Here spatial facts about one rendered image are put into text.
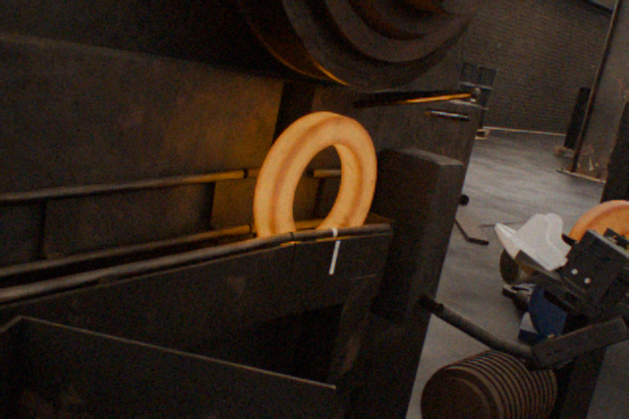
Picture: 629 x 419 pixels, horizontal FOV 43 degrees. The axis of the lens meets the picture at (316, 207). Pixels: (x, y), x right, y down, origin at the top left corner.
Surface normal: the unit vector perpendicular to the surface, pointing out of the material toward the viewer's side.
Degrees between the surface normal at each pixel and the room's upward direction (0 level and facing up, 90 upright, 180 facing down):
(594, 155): 90
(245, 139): 90
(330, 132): 90
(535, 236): 88
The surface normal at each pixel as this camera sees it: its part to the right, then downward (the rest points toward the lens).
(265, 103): 0.75, 0.29
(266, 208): -0.66, 0.19
